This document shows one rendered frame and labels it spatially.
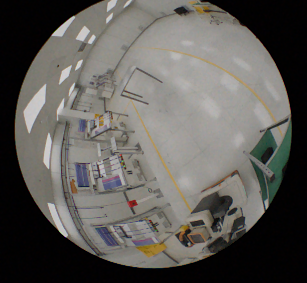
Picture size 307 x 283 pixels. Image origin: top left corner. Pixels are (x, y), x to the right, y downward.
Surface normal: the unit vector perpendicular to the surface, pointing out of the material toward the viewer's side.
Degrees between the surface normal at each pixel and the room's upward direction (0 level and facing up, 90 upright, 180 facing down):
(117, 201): 90
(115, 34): 90
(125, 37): 90
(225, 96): 0
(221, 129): 0
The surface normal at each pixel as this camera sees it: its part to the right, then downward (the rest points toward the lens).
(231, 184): -0.72, -0.11
